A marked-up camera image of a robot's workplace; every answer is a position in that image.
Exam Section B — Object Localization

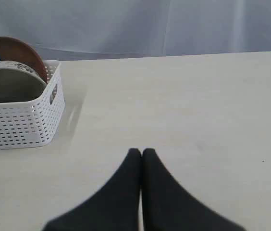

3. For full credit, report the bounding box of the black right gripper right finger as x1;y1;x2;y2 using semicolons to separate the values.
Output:
141;148;244;231

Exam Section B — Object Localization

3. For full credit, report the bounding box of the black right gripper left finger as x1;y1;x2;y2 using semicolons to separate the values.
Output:
44;148;141;231

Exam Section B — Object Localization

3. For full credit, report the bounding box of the grey ceramic bowl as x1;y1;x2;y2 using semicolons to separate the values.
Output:
0;61;46;103

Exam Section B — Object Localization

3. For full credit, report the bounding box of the brown round plate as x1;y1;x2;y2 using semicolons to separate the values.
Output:
0;37;47;83

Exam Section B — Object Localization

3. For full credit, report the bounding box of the white perforated plastic basket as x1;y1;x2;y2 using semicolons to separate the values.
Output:
0;60;65;150

